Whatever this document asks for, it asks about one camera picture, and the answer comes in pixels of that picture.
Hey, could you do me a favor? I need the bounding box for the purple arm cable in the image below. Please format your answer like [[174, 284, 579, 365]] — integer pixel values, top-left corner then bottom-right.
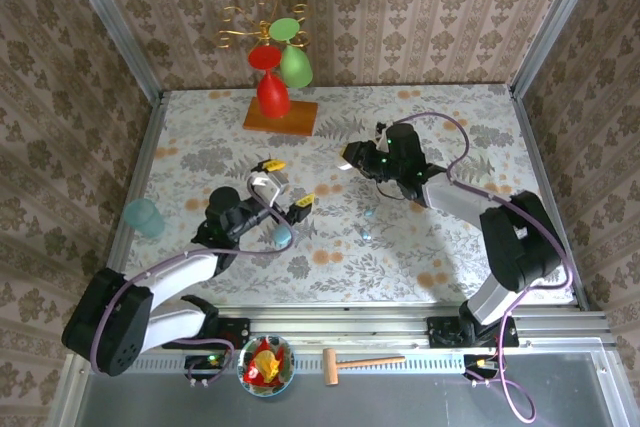
[[92, 174, 297, 388], [392, 111, 575, 423]]

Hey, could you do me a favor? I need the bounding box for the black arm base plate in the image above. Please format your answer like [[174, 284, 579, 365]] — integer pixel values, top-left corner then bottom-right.
[[162, 319, 251, 351], [427, 316, 520, 349]]

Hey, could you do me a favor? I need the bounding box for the blue translucent plastic cup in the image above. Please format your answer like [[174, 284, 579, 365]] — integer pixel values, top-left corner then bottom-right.
[[123, 198, 166, 240]]

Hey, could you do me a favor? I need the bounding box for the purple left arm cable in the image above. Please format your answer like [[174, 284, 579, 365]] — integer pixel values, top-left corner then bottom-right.
[[92, 174, 297, 388]]

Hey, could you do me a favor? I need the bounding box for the red crumpled wrapper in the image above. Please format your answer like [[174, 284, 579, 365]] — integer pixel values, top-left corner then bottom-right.
[[244, 339, 291, 388]]

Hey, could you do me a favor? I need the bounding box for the small wooden mallet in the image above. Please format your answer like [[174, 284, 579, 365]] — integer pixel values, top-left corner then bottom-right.
[[322, 347, 406, 387]]

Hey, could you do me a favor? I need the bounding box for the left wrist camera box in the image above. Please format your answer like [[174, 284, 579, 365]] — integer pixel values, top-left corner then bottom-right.
[[248, 170, 290, 207]]

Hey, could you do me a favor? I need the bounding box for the clear glass bowl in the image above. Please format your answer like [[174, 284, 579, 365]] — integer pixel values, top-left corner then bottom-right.
[[237, 335, 296, 400]]

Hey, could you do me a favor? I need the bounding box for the gold wire stand wooden base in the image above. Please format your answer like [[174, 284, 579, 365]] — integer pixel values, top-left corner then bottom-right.
[[215, 0, 320, 137]]

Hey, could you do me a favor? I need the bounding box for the red plastic wine glass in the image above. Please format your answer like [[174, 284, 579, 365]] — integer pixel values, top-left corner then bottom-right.
[[248, 44, 292, 121]]

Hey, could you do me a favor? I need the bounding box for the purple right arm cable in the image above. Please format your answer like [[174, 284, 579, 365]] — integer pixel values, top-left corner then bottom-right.
[[392, 111, 575, 423]]

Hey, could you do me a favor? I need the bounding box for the black connector board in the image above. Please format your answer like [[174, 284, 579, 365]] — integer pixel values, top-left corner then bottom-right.
[[185, 354, 226, 371], [463, 354, 501, 373]]

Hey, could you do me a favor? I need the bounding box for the grey slotted cable duct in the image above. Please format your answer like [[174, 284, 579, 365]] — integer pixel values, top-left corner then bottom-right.
[[89, 354, 466, 374]]

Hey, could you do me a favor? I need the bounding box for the yellow crumpled wrapper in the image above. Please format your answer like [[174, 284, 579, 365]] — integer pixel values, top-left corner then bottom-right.
[[252, 350, 281, 379]]

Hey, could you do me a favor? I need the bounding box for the aluminium profile frame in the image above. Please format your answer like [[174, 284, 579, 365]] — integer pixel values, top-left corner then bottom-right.
[[47, 0, 634, 427]]

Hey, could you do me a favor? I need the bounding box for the green plastic wine glass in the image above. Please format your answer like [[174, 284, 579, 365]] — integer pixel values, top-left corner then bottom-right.
[[268, 17, 315, 90]]

